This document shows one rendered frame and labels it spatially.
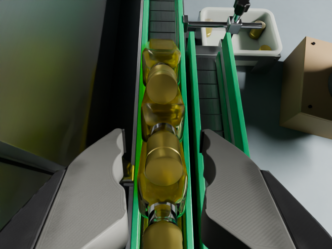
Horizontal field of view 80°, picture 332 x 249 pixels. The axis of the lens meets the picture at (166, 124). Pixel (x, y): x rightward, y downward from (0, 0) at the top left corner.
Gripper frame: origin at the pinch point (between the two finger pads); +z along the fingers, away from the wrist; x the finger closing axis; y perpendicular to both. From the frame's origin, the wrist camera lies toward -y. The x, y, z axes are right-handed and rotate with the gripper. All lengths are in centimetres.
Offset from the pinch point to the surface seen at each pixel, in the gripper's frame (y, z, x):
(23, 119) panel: 1.3, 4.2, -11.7
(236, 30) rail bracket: -4.9, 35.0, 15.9
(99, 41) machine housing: -1.5, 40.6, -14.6
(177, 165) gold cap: 4.6, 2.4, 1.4
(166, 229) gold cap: 9.3, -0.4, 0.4
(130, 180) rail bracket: 14.1, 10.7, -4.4
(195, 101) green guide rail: 5.8, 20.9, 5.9
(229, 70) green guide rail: 1.8, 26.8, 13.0
